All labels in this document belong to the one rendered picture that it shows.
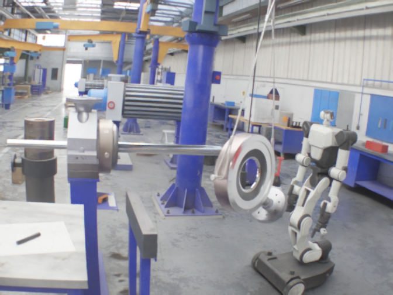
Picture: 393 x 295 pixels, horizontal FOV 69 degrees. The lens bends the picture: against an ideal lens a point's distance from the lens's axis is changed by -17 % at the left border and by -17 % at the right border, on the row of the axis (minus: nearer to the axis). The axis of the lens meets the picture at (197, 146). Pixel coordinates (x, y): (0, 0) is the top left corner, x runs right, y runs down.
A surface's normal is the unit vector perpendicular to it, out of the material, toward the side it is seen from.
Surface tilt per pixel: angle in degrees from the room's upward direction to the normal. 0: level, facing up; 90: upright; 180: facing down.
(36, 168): 90
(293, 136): 90
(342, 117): 90
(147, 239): 90
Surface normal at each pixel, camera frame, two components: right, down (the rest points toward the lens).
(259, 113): 0.29, 0.21
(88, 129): 0.29, -0.54
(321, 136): -0.93, -0.03
